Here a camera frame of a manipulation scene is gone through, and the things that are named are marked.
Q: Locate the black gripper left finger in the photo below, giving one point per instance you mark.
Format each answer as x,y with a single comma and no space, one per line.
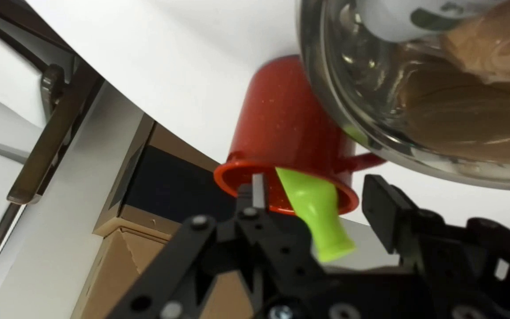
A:
226,254

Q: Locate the cardboard box with black band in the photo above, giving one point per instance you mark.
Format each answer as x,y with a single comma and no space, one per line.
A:
172,183

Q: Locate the brown bread pieces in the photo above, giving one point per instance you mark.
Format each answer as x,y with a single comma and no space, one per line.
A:
479,94

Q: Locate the dark brown chair frame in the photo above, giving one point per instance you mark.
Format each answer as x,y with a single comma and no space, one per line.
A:
48,142

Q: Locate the green plastic toy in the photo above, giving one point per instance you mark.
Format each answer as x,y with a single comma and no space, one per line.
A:
319,218

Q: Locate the steel bowl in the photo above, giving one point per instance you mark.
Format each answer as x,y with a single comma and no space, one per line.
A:
350,89

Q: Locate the red cup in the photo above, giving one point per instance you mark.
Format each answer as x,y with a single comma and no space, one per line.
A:
284,117

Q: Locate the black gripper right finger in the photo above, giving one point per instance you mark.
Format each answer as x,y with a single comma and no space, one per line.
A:
479,266

